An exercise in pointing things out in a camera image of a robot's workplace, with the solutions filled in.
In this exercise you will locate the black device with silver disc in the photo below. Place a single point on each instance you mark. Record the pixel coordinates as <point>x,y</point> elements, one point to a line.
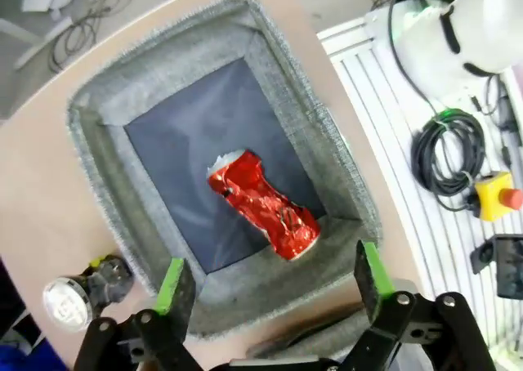
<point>67,305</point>

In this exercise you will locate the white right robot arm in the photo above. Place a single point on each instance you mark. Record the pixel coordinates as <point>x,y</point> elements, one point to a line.
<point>482,28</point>

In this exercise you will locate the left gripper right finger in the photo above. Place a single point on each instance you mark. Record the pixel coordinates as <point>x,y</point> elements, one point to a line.
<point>378,289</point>

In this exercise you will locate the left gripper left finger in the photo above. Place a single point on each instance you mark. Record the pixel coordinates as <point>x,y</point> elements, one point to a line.
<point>171,305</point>

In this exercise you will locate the crushed red soda can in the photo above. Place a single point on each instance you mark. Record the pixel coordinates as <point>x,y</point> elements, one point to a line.
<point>261,199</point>

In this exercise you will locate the white table frame leg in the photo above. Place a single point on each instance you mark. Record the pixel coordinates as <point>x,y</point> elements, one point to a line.
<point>32,40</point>

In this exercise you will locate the white ridged aluminium platform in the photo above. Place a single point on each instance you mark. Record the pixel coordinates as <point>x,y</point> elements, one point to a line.
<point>392,101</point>

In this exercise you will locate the black flat device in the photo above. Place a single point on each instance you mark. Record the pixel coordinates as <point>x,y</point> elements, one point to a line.
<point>506,265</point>

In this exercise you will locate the grey basket labelled Can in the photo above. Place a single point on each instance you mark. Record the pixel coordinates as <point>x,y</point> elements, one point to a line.
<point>286,81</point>

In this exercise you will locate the yellow emergency stop button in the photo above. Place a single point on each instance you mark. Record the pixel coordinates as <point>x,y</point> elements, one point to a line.
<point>494,197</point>

